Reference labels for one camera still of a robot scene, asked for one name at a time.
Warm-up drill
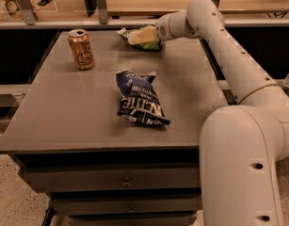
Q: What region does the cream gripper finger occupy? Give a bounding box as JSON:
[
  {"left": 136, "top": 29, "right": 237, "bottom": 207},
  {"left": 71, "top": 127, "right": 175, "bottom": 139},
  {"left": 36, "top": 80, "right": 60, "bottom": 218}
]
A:
[{"left": 128, "top": 25, "right": 159, "bottom": 45}]

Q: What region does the green jalapeno chip bag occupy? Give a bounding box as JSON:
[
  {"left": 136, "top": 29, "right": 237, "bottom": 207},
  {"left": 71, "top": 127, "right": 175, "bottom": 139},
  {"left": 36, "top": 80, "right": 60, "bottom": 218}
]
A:
[{"left": 118, "top": 28, "right": 163, "bottom": 51}]

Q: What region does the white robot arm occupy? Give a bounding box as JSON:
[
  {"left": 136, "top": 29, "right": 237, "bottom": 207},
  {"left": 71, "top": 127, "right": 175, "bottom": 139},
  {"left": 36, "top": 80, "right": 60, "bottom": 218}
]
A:
[{"left": 155, "top": 0, "right": 289, "bottom": 226}]

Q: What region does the blue kettle chip bag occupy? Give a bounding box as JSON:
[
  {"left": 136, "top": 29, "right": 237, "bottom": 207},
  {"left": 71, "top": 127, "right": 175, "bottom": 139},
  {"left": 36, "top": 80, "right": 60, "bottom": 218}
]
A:
[{"left": 116, "top": 71, "right": 170, "bottom": 126}]

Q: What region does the gold soda can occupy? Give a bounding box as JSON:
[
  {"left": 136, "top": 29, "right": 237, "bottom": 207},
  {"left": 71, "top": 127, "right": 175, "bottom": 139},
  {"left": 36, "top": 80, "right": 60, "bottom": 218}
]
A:
[{"left": 68, "top": 29, "right": 94, "bottom": 70}]

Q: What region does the grey drawer cabinet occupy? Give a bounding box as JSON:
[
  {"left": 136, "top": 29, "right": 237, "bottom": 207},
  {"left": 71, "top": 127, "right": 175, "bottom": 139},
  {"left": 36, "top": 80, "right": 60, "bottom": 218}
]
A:
[{"left": 0, "top": 31, "right": 226, "bottom": 226}]

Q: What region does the small black object on shelf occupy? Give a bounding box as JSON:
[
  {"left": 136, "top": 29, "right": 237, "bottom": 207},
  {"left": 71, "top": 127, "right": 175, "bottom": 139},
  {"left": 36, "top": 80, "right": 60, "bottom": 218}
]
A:
[{"left": 38, "top": 0, "right": 52, "bottom": 7}]

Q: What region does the wooden shelf with metal brackets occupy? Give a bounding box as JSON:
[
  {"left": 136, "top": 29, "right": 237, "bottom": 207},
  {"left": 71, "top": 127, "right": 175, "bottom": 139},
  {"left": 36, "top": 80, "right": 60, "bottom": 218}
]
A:
[{"left": 0, "top": 0, "right": 289, "bottom": 30}]

